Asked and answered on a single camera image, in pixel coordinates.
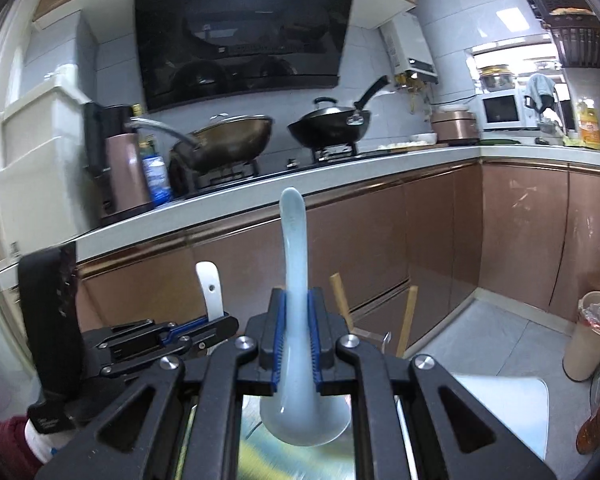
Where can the white storage box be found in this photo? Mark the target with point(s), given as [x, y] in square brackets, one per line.
[35, 135]

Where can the white microwave oven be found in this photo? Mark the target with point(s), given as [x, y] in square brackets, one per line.
[502, 110]

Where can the person's left forearm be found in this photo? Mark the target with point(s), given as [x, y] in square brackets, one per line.
[5, 450]

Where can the metal pots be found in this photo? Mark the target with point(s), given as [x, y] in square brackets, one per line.
[496, 77]

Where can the brown rice cooker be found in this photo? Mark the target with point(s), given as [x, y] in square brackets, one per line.
[452, 125]

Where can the amber oil bottle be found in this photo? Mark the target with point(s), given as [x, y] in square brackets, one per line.
[592, 430]

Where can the dark dish rack shelf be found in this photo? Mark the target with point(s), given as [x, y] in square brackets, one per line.
[565, 15]

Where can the white bowl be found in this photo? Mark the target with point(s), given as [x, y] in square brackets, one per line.
[424, 138]

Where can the brown lower kitchen cabinets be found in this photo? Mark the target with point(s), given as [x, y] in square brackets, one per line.
[520, 230]

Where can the beige trash bin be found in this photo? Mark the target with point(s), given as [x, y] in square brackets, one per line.
[590, 340]

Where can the black gas stove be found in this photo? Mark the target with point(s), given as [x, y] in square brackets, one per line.
[280, 165]

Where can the brass-coloured wok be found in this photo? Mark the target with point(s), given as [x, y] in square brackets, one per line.
[225, 140]

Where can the white ceramic spoon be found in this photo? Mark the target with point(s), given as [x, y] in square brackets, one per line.
[211, 290]

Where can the bamboo chopstick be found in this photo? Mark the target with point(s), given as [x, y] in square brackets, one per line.
[408, 320]
[341, 302]

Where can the blue towel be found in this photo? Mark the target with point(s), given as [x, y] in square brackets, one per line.
[540, 90]

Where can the black kitchen appliance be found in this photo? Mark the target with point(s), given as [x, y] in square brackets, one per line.
[97, 130]

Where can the blue label bottle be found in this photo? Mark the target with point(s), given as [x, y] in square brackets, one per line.
[157, 180]

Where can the black wok with lid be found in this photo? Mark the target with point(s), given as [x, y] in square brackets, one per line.
[330, 125]

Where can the black range hood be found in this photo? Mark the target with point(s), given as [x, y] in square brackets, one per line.
[240, 30]

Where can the yellow oil bottle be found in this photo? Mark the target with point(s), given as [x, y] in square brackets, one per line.
[589, 127]

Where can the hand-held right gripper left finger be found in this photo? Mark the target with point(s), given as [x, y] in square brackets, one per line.
[279, 335]

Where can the white water heater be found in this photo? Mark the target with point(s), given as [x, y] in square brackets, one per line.
[410, 45]

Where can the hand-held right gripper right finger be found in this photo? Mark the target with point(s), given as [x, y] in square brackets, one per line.
[314, 335]

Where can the copper kettle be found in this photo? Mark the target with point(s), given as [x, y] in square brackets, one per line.
[127, 175]

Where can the large light blue spoon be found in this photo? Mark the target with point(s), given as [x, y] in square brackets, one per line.
[295, 270]

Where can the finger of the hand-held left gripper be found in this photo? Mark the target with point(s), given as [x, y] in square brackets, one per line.
[145, 332]
[205, 340]

